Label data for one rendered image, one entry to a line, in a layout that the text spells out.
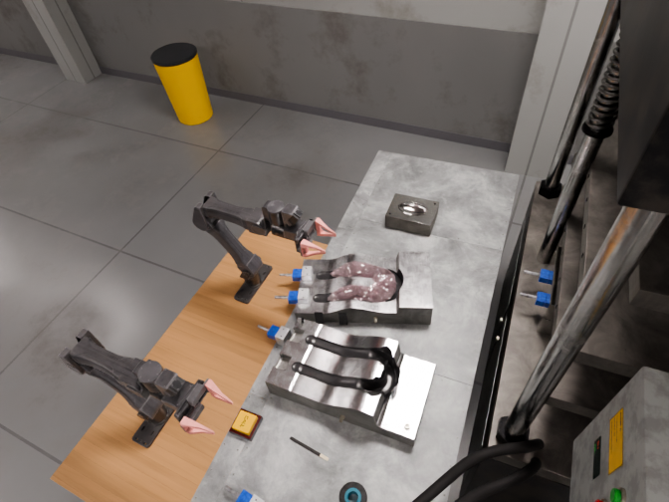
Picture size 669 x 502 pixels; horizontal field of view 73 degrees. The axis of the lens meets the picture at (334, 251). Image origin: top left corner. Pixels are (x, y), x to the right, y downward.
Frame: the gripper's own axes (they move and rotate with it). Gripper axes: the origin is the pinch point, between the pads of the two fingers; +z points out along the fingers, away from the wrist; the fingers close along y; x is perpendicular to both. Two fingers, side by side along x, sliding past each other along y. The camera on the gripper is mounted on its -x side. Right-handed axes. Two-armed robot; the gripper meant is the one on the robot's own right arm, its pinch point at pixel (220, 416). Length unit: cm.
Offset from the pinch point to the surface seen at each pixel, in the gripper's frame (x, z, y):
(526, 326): 40, 66, 81
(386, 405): 33, 31, 31
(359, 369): 28, 20, 37
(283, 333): 35, -12, 42
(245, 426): 36.3, -7.4, 8.0
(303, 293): 32, -12, 58
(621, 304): -11, 80, 61
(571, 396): 15, 78, 46
